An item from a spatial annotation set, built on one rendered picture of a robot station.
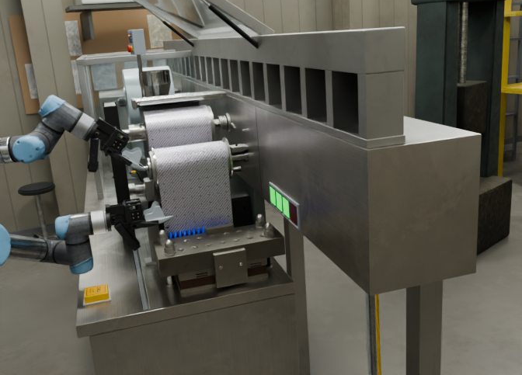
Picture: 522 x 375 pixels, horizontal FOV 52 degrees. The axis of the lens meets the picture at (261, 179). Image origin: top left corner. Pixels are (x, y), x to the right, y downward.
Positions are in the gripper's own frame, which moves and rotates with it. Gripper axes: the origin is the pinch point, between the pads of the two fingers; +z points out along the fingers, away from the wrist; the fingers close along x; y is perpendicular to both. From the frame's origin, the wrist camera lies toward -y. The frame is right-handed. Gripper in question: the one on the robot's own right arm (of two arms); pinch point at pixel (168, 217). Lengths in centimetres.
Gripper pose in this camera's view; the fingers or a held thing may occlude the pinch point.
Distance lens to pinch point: 180.8
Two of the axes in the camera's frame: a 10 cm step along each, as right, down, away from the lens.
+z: 9.6, -1.4, 2.6
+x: -2.9, -2.3, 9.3
